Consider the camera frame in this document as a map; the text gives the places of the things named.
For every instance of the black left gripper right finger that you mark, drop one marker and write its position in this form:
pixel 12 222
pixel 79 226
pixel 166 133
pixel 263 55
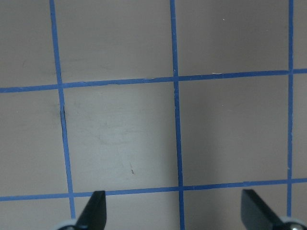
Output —
pixel 256 214

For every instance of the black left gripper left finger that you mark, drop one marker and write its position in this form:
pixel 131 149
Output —
pixel 93 216

